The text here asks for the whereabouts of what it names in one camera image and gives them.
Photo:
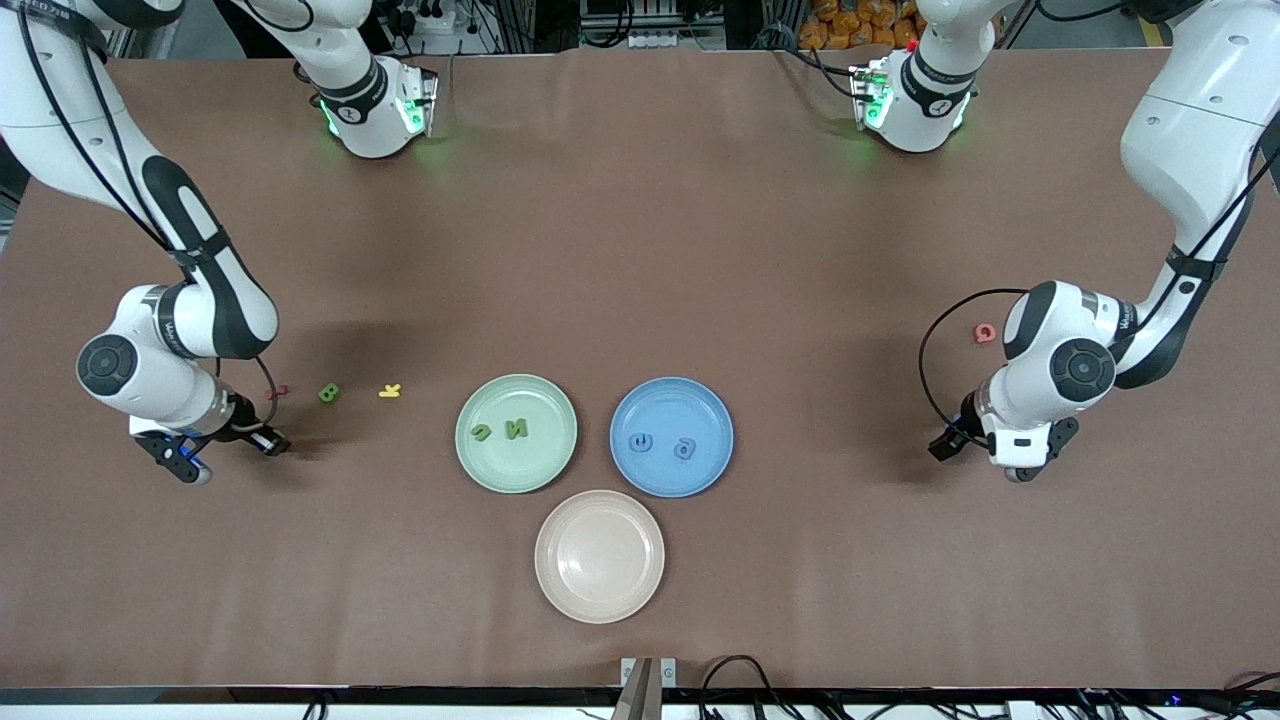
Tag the aluminium frame post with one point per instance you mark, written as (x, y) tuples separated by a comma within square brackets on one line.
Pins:
[(520, 25)]

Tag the blue letter G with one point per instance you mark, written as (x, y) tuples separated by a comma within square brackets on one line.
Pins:
[(641, 441)]

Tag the metal table clamp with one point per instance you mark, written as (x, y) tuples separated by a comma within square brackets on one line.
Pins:
[(648, 680)]

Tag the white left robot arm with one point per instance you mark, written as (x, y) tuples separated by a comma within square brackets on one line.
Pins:
[(1190, 140)]

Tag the blue letter P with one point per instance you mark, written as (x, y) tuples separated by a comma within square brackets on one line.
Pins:
[(684, 448)]

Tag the green letter B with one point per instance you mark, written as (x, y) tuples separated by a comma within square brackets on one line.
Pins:
[(329, 393)]

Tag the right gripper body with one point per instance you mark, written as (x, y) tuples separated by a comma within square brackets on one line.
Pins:
[(243, 419)]

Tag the pale green plate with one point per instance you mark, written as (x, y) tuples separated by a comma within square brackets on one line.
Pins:
[(530, 470)]

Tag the green letter N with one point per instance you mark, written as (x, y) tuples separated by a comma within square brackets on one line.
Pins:
[(515, 429)]

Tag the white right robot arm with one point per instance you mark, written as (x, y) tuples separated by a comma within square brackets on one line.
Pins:
[(50, 130)]

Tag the dark equipment rack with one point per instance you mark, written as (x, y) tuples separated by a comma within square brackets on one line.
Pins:
[(700, 15)]

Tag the brown table cover sheet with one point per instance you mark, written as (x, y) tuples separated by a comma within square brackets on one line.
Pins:
[(640, 250)]

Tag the white power strip with plugs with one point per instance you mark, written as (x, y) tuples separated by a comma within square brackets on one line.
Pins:
[(420, 22)]

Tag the pile of orange fruit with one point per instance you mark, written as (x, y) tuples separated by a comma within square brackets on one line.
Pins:
[(860, 25)]

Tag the red letter Q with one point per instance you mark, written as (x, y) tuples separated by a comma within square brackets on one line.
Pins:
[(985, 333)]

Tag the pale pink plate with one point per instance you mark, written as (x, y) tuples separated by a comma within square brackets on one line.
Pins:
[(600, 556)]

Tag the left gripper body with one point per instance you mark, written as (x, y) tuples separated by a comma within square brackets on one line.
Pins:
[(966, 417)]

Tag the blue plate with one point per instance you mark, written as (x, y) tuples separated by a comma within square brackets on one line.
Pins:
[(660, 480)]

